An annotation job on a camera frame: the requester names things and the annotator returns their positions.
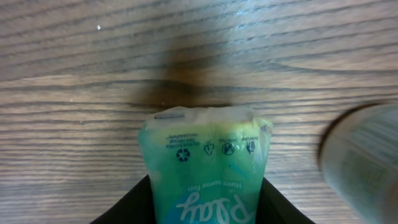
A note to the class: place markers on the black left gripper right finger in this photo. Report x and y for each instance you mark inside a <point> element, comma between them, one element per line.
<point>274,208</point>

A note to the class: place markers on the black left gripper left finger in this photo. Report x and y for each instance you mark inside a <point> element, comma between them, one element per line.
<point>136,207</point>

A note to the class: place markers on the teal snack packet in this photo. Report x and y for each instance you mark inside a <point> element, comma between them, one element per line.
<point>206,165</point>

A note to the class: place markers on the green lid white jar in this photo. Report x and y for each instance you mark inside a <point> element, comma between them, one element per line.
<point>358,159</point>

